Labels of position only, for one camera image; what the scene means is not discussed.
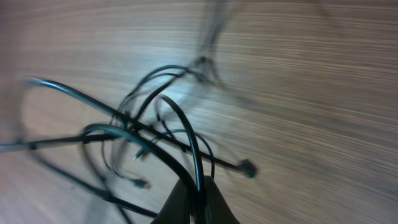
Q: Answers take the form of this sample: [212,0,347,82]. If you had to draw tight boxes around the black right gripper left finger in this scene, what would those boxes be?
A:
[151,179,192,224]

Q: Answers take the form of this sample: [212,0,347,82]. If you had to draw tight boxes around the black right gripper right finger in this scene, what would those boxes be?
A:
[205,176,239,224]

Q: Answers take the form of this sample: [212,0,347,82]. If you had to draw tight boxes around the thin black USB cable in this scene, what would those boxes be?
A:
[79,55,259,218]

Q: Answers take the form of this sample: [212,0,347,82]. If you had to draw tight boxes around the thick black USB cable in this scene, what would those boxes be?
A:
[0,77,206,224]

